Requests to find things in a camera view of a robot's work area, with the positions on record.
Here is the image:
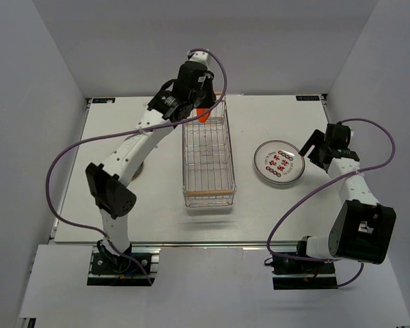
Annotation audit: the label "orange plate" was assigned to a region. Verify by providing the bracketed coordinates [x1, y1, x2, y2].
[196, 108, 210, 124]

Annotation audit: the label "white plate red green dots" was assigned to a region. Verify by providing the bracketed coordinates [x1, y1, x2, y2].
[254, 140, 305, 186]

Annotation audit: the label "dark teal patterned plate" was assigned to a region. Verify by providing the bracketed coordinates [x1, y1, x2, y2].
[131, 163, 144, 180]

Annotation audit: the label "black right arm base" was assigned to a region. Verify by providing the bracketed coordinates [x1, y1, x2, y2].
[264, 240, 338, 290]

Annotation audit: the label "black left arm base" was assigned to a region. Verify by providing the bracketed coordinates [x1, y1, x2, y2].
[87, 241, 156, 287]

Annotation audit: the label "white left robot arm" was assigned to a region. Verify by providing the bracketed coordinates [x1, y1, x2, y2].
[85, 51, 216, 273]

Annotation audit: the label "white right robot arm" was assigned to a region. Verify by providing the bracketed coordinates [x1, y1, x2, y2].
[295, 124, 396, 273]

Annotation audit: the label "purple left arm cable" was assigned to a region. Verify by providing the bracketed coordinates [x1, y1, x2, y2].
[46, 47, 228, 286]

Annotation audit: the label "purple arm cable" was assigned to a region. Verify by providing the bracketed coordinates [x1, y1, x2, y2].
[266, 118, 396, 288]
[46, 47, 228, 286]

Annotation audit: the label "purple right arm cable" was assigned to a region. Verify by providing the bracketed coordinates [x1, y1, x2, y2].
[266, 118, 396, 288]

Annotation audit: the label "wire dish rack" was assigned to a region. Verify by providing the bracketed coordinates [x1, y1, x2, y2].
[182, 98, 236, 209]

